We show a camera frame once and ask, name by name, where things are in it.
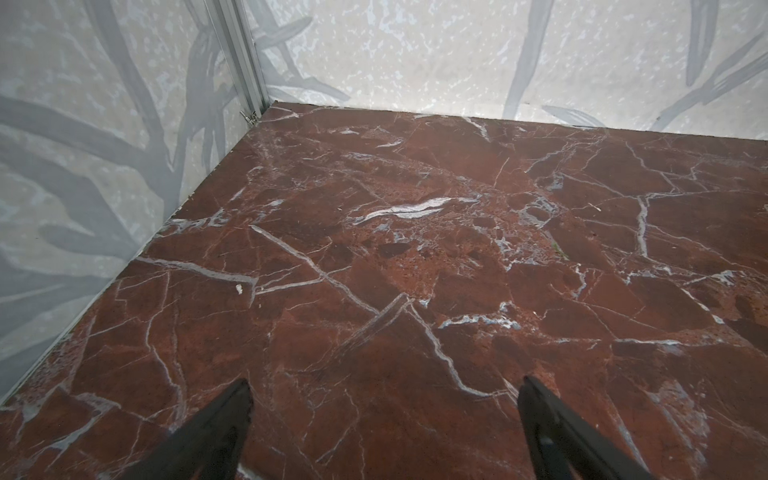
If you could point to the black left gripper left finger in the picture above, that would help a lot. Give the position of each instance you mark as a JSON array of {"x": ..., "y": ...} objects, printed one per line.
[{"x": 208, "y": 446}]

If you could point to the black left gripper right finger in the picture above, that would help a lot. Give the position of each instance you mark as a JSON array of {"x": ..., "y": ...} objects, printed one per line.
[{"x": 562, "y": 445}]

